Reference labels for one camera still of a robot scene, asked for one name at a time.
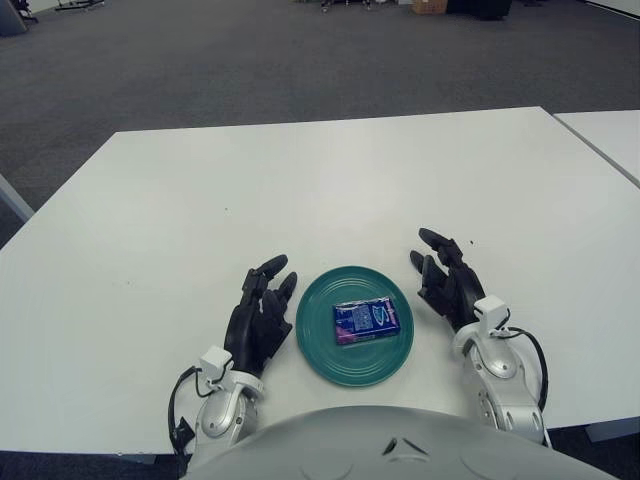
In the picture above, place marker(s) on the blue purple gum pack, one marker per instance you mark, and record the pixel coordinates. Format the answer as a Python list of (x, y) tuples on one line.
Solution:
[(365, 320)]

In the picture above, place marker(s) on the black bulky object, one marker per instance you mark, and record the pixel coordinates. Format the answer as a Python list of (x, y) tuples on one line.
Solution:
[(480, 9)]

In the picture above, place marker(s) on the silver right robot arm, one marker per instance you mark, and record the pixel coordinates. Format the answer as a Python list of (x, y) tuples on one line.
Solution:
[(500, 385)]

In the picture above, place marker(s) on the grey robot torso shell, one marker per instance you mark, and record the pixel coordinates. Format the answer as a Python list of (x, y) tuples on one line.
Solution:
[(380, 450)]

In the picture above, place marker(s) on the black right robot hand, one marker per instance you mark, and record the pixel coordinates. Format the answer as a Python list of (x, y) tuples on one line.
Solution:
[(462, 295)]

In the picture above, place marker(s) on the brown cardboard box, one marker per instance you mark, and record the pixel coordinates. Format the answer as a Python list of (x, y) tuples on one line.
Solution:
[(429, 6)]

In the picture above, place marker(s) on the teal round plate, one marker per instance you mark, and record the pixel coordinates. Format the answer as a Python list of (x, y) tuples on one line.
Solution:
[(320, 350)]

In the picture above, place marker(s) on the white adjacent table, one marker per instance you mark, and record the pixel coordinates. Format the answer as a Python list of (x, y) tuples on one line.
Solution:
[(610, 140)]

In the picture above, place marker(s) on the black metal stand base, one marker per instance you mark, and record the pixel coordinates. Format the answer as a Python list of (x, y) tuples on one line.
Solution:
[(75, 6)]

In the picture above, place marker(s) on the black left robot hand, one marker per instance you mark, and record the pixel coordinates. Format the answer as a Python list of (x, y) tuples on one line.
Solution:
[(247, 330)]

